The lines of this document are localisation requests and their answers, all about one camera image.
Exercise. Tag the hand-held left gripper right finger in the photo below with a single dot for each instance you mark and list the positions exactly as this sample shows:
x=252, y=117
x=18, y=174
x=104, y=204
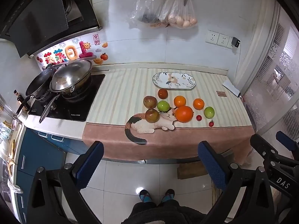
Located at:
x=211, y=165

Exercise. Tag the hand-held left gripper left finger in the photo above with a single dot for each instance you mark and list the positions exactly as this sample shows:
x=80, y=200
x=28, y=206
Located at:
x=90, y=165

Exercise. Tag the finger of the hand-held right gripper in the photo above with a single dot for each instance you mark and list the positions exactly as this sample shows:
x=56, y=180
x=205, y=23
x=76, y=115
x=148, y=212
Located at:
x=285, y=141
x=262, y=145

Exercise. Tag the red cherry tomato with stem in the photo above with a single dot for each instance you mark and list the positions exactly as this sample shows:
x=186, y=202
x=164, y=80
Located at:
x=211, y=123

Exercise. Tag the green apple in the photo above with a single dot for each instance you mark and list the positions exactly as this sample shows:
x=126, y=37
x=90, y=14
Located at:
x=163, y=106
x=209, y=112

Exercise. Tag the large orange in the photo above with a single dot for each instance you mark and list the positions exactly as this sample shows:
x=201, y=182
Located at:
x=184, y=113

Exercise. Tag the small orange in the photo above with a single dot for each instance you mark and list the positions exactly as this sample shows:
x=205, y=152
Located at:
x=198, y=104
x=179, y=101

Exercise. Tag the reddish brown apple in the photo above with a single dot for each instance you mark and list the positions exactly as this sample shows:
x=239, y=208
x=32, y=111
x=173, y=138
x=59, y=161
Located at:
x=149, y=102
x=162, y=93
x=152, y=115

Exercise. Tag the oval patterned ceramic plate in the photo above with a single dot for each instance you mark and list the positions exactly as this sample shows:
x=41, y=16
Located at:
x=174, y=80

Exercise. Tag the cardboard piece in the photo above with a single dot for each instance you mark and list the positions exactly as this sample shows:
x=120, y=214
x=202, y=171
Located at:
x=191, y=170

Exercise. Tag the frosted patterned glass door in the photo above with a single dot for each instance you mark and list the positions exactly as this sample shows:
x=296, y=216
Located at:
x=268, y=93

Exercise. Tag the person's right blue slipper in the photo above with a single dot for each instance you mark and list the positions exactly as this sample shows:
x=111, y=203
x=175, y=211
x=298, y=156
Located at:
x=168, y=194

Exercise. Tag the person's blue slipper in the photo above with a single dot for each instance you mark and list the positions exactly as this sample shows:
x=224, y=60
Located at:
x=168, y=194
x=145, y=196

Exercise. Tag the blue kitchen cabinet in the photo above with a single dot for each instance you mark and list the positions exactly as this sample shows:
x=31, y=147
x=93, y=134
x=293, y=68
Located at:
x=35, y=149

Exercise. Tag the black cooktop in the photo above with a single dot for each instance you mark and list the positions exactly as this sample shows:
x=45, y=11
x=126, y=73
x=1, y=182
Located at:
x=77, y=108

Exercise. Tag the person's left blue slipper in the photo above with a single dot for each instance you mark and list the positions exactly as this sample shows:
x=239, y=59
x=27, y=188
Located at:
x=145, y=196

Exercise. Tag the white phone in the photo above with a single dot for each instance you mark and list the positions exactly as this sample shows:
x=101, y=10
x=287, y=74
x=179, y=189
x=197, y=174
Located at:
x=231, y=87

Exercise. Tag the person's dark clothing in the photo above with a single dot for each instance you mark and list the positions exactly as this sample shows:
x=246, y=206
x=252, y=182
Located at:
x=163, y=213

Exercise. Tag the striped cat print tablecloth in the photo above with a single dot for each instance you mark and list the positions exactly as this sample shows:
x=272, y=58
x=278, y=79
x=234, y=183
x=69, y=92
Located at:
x=121, y=93

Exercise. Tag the steel wok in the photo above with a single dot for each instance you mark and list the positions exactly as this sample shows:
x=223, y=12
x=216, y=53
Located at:
x=78, y=87

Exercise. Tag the steel wok pan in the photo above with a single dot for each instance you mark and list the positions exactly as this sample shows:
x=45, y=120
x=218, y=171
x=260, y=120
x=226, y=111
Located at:
x=70, y=74

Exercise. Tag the black frying pan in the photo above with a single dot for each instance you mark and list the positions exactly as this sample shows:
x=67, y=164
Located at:
x=38, y=84

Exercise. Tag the dark sauce bottle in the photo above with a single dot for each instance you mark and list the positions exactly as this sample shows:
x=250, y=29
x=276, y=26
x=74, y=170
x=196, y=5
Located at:
x=18, y=96

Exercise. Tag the grey charger plug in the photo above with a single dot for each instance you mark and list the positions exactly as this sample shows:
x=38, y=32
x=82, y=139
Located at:
x=236, y=42

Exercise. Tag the plastic bag of eggs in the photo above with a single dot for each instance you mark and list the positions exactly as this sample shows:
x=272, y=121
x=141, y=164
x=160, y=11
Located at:
x=181, y=16

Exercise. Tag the black range hood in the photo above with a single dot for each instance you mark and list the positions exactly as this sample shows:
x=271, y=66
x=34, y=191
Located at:
x=35, y=16

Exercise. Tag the clear bag with dark contents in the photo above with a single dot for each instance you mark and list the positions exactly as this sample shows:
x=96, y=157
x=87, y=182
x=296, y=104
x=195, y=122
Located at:
x=148, y=7

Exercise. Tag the white wall socket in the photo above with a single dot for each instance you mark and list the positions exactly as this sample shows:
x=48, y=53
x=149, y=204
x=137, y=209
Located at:
x=230, y=43
x=212, y=37
x=223, y=40

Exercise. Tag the colourful festive wall sticker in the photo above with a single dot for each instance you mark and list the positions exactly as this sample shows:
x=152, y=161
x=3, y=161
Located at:
x=70, y=52

